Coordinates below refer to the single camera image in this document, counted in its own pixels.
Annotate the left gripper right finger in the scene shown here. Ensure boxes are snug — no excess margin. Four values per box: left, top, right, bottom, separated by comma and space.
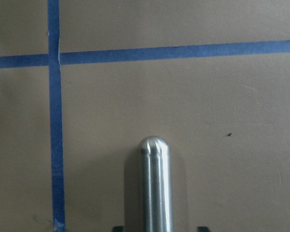
197, 226, 207, 232

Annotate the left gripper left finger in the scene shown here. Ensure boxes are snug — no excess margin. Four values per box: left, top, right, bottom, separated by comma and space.
112, 226, 125, 232

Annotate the steel muddler black tip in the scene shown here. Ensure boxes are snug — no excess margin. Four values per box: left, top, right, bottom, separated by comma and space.
139, 136, 174, 232

